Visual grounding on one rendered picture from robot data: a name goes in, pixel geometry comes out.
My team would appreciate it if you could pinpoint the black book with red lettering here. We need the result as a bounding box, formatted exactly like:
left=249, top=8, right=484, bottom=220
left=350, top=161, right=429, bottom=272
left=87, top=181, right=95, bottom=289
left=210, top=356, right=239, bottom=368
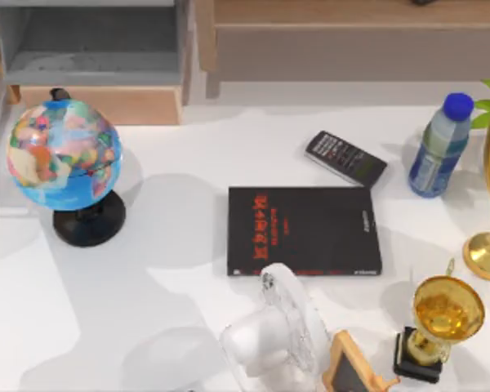
left=227, top=186, right=383, bottom=278

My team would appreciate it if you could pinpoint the black calculator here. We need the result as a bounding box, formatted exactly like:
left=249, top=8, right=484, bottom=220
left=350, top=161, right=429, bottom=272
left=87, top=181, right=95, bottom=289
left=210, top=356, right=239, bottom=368
left=304, top=130, right=389, bottom=189

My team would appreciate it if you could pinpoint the white desk fan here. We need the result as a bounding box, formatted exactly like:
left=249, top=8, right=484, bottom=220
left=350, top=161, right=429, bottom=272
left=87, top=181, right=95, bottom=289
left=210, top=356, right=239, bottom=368
left=219, top=262, right=333, bottom=392

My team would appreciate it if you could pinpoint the pale wooden drawer front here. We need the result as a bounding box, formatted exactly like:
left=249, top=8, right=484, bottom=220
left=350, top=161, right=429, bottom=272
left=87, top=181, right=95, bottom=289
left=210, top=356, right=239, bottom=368
left=6, top=84, right=185, bottom=126

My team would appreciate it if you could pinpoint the wooden open shelf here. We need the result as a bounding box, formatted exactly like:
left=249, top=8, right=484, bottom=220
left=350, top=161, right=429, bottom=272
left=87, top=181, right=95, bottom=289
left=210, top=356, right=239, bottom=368
left=195, top=0, right=490, bottom=100

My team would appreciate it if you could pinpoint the colourful globe on black stand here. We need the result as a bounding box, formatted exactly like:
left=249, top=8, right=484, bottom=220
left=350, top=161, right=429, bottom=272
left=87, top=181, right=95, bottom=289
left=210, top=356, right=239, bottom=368
left=6, top=87, right=127, bottom=248

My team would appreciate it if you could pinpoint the clear bottle with blue cap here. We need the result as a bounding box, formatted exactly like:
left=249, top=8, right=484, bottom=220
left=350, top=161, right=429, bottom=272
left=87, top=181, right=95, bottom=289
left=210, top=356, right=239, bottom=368
left=408, top=92, right=475, bottom=199

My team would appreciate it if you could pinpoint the wooden framed blackboard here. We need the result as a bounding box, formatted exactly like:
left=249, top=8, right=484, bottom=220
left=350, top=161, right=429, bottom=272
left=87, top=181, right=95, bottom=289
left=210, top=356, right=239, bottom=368
left=322, top=329, right=401, bottom=392

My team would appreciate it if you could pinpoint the grey pierced drawer inside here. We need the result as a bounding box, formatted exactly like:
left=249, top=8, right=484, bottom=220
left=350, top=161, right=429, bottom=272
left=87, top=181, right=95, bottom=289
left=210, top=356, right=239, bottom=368
left=0, top=0, right=190, bottom=87

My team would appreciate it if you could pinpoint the gold cup trophy black base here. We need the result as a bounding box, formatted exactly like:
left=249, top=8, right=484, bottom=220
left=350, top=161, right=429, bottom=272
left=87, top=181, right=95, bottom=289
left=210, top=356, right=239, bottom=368
left=392, top=257, right=486, bottom=385

